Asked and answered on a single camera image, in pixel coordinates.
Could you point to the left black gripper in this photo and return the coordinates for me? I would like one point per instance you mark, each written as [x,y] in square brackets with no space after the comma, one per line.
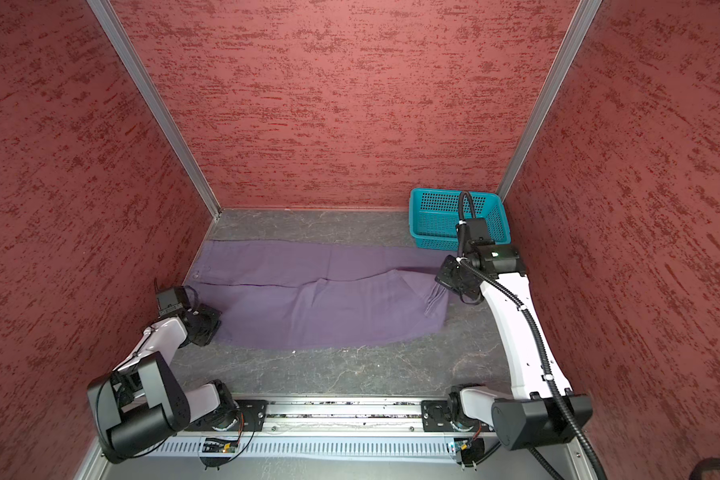
[214,314]

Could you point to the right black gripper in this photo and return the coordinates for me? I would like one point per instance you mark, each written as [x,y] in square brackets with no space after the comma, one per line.
[443,277]

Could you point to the teal plastic basket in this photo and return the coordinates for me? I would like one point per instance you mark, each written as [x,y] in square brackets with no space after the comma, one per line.
[433,216]

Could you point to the purple trousers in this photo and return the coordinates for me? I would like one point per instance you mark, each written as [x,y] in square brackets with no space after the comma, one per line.
[282,295]

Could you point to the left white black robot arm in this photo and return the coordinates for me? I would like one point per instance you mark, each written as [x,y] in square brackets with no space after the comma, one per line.
[146,376]

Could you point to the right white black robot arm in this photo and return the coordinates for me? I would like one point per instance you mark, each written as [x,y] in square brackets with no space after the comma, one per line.
[534,372]

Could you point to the left small circuit board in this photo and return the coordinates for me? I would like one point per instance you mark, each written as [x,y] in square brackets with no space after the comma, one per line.
[219,446]

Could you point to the small circuit board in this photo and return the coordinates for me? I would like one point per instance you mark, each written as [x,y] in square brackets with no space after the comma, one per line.
[467,452]
[219,446]

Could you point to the right small circuit board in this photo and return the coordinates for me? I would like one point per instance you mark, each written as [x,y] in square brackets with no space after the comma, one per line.
[467,452]

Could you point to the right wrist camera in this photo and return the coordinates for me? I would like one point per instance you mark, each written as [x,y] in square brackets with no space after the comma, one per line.
[472,233]

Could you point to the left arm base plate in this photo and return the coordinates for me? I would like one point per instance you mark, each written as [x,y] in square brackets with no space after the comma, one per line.
[252,414]

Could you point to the white slotted cable duct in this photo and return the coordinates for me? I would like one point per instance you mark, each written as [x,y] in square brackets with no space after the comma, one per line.
[416,449]

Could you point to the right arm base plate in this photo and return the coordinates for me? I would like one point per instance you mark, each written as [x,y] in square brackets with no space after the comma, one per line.
[447,416]

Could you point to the aluminium front rail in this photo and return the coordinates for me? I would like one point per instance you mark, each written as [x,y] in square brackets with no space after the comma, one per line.
[348,411]

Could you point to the left aluminium corner post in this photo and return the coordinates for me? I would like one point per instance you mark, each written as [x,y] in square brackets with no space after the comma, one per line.
[112,27]

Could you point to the aluminium corner post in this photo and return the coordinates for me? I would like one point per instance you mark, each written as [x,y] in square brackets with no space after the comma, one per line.
[112,27]
[575,34]

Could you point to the right aluminium corner post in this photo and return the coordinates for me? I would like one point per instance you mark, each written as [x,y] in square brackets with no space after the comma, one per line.
[575,34]

